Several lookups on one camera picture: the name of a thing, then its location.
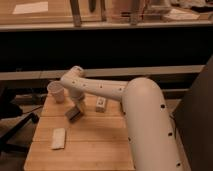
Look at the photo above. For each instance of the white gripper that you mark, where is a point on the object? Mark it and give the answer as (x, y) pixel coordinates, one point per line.
(76, 111)

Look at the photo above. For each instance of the white rectangular eraser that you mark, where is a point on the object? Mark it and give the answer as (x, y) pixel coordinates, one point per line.
(101, 104)

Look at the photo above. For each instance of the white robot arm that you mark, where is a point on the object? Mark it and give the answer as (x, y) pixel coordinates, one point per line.
(150, 132)

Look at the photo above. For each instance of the white ceramic cup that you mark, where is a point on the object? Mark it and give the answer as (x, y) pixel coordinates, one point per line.
(56, 90)

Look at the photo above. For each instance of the white cloth sponge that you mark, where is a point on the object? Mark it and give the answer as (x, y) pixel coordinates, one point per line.
(58, 138)

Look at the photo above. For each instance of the black office chair base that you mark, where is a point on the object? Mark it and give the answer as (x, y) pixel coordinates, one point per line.
(10, 110)

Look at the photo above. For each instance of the white paper sheet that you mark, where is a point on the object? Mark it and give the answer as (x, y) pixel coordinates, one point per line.
(28, 8)

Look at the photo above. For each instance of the dark panel at right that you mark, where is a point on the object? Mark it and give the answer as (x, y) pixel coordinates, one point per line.
(194, 119)

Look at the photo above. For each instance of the wooden frame post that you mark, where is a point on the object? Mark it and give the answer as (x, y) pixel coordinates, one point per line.
(76, 12)

